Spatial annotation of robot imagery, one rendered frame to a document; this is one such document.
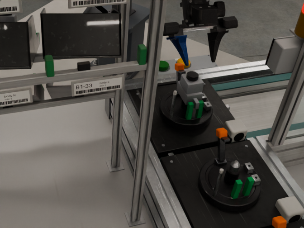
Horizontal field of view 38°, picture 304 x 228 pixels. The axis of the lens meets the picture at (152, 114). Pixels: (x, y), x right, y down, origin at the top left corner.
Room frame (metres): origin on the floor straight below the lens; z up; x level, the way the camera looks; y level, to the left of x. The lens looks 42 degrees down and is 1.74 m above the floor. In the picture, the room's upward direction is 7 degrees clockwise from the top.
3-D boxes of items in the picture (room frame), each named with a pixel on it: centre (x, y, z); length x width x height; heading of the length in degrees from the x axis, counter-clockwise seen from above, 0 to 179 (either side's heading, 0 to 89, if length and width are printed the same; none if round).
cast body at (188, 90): (0.88, -0.09, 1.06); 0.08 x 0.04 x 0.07; 24
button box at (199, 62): (1.12, -0.08, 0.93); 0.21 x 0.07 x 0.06; 114
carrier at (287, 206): (0.66, -0.19, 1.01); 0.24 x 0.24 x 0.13; 24
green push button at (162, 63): (1.09, -0.01, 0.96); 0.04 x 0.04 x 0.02
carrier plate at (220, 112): (0.89, -0.09, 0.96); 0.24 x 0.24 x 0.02; 24
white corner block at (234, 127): (0.84, -0.22, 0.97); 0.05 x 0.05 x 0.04; 24
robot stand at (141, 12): (1.21, 0.13, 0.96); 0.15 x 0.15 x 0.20; 65
